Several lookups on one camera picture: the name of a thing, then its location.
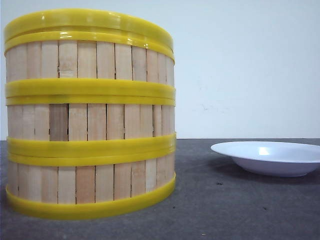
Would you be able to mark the white ceramic plate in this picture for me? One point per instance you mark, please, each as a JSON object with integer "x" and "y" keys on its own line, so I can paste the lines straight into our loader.
{"x": 272, "y": 158}

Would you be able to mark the near right bamboo steamer basket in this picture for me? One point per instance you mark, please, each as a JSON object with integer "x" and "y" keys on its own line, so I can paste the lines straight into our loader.
{"x": 76, "y": 180}

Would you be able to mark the bamboo steamer basket yellow rims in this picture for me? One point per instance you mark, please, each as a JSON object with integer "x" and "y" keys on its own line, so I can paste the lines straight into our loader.
{"x": 80, "y": 24}

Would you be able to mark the far right bamboo steamer basket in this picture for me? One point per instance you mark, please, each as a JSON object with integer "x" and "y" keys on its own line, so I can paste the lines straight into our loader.
{"x": 79, "y": 67}

